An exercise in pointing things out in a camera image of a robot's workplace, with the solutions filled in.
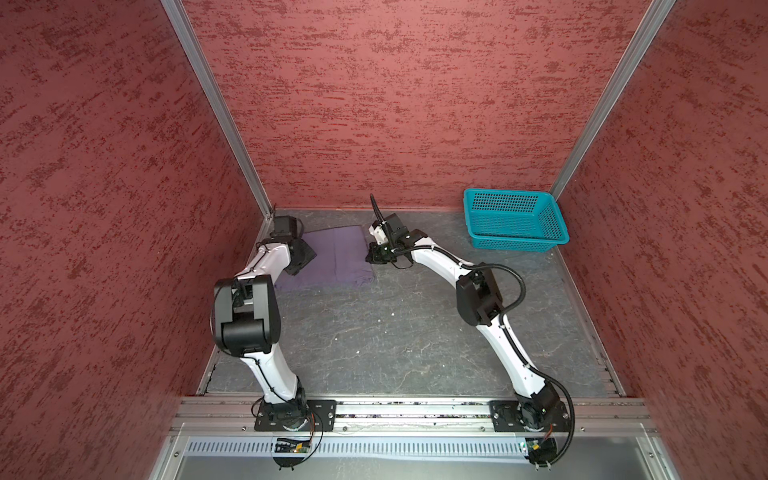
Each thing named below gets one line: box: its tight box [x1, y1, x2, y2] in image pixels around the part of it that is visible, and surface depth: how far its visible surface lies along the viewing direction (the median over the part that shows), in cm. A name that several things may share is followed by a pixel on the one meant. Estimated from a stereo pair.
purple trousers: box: [275, 226, 375, 289], surface depth 102 cm
